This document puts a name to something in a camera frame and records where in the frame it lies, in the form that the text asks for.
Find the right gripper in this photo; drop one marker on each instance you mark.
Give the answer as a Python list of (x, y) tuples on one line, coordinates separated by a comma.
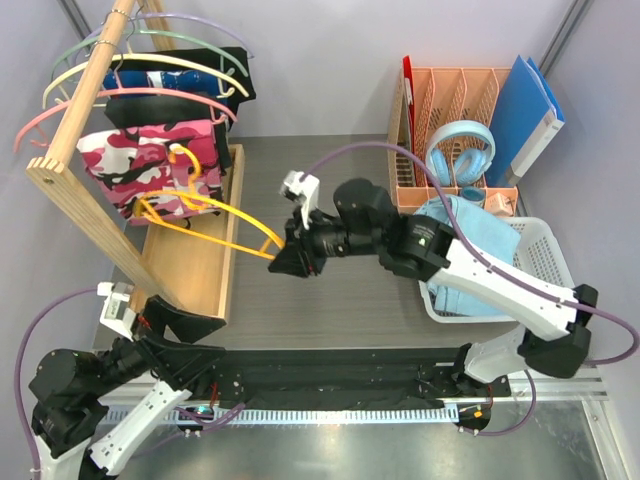
[(298, 257)]

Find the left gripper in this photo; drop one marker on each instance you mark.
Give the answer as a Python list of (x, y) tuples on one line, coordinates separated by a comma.
[(176, 362)]

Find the orange plastic hanger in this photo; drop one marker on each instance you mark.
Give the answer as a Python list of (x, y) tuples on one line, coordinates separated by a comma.
[(214, 221)]

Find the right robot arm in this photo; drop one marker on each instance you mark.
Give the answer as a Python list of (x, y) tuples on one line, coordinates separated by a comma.
[(552, 337)]

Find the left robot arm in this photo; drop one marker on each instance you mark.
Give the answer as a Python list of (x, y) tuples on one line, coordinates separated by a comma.
[(69, 385)]

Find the pink camouflage trousers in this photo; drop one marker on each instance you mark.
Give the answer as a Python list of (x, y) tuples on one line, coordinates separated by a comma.
[(155, 161)]

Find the black trousers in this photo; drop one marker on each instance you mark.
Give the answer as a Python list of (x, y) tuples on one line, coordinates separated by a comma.
[(204, 57)]

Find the blue patterned trousers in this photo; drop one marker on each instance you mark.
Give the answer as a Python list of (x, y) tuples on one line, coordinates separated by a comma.
[(190, 81)]

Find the dark grey trousers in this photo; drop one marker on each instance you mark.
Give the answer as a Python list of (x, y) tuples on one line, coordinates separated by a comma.
[(171, 113)]

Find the cream plastic hanger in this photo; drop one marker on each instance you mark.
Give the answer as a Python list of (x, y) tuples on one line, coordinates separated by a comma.
[(148, 58)]

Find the purple plastic hanger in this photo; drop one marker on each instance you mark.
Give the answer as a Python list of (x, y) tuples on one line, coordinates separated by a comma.
[(209, 23)]

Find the wooden clothes rack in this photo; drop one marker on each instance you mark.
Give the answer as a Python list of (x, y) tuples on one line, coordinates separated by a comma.
[(190, 273)]

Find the blue white small jar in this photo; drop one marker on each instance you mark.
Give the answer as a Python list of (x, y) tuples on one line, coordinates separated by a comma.
[(474, 195)]

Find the orange desk file organizer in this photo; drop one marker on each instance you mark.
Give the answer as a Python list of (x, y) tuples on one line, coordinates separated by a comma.
[(441, 95)]

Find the light blue headphones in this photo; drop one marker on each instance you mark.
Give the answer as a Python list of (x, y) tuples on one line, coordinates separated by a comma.
[(460, 152)]

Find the red folder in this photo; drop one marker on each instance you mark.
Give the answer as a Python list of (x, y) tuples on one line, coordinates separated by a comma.
[(409, 100)]

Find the white plastic basket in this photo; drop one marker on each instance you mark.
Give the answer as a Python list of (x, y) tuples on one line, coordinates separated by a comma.
[(538, 253)]

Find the blue folder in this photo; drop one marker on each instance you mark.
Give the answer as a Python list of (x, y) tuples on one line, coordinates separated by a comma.
[(527, 116)]

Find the white slotted cable duct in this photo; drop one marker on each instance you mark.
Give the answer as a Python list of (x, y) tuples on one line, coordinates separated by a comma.
[(447, 414)]

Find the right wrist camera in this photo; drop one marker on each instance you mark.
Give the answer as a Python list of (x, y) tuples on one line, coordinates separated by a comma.
[(303, 190)]

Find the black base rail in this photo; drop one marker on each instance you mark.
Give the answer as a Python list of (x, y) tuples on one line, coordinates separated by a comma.
[(387, 379)]

